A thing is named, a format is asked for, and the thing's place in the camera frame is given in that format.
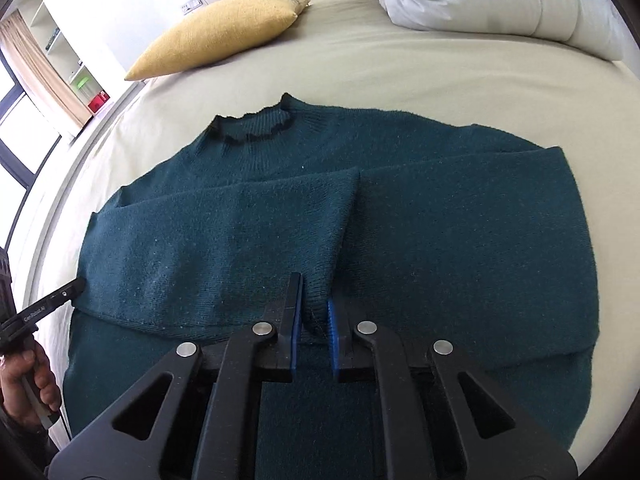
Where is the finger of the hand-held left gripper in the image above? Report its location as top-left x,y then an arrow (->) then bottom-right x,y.
15,277 -> 87,333

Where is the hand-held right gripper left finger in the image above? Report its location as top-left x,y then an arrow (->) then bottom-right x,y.
50,273 -> 304,480

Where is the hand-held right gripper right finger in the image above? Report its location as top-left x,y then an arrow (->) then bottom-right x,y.
326,296 -> 578,480

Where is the dark teal knit sweater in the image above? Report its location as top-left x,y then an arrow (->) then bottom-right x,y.
65,92 -> 601,480

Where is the person's left hand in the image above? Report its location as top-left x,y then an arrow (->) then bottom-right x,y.
0,345 -> 63,428

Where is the black framed window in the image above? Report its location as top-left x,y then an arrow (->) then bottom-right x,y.
0,55 -> 63,188

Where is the white window ledge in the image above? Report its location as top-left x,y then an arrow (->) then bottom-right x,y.
20,80 -> 141,271

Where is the beige curtain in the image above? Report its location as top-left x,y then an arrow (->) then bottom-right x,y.
0,12 -> 93,126

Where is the white shelf unit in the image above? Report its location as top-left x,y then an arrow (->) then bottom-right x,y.
27,0 -> 111,111

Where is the bed with beige sheet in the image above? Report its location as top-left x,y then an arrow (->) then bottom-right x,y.
20,0 -> 640,480

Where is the yellow pillow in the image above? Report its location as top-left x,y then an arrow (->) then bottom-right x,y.
124,0 -> 312,82

